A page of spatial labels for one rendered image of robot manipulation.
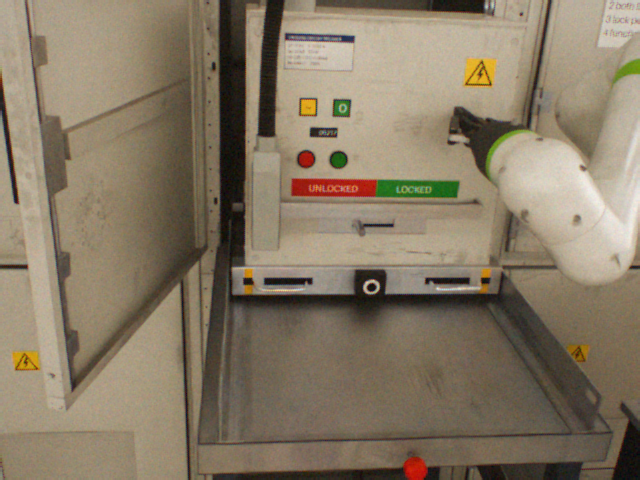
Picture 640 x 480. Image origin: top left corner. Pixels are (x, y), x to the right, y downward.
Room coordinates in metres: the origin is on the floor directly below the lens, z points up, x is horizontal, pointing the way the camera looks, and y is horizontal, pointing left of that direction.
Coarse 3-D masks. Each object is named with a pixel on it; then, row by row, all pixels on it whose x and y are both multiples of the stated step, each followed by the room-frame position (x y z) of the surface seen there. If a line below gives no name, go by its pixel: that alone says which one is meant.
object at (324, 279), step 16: (240, 272) 1.15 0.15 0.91; (272, 272) 1.15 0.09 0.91; (288, 272) 1.16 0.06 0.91; (304, 272) 1.16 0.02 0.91; (320, 272) 1.17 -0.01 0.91; (336, 272) 1.17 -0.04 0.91; (352, 272) 1.17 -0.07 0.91; (400, 272) 1.18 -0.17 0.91; (416, 272) 1.19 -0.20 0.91; (432, 272) 1.19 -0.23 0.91; (448, 272) 1.20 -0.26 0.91; (464, 272) 1.20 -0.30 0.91; (496, 272) 1.21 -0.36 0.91; (240, 288) 1.15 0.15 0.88; (320, 288) 1.17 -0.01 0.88; (336, 288) 1.17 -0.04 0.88; (352, 288) 1.17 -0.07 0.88; (400, 288) 1.18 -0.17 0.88; (416, 288) 1.19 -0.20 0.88; (432, 288) 1.19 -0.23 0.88; (496, 288) 1.21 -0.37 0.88
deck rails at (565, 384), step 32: (512, 288) 1.16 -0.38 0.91; (224, 320) 0.96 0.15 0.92; (512, 320) 1.13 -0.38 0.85; (224, 352) 0.88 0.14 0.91; (544, 352) 0.99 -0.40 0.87; (224, 384) 0.87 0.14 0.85; (544, 384) 0.92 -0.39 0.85; (576, 384) 0.87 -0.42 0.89; (224, 416) 0.80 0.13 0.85; (576, 416) 0.84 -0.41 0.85
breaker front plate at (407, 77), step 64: (256, 64) 1.16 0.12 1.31; (384, 64) 1.19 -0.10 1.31; (448, 64) 1.20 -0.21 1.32; (512, 64) 1.22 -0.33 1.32; (256, 128) 1.16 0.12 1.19; (384, 128) 1.19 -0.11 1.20; (448, 128) 1.20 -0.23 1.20; (256, 256) 1.16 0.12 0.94; (320, 256) 1.18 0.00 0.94; (384, 256) 1.19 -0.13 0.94; (448, 256) 1.21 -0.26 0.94
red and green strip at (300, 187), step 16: (304, 192) 1.17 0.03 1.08; (320, 192) 1.18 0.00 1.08; (336, 192) 1.18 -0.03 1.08; (352, 192) 1.18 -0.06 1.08; (368, 192) 1.19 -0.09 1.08; (384, 192) 1.19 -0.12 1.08; (400, 192) 1.19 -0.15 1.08; (416, 192) 1.20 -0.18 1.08; (432, 192) 1.20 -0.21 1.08; (448, 192) 1.21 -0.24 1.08
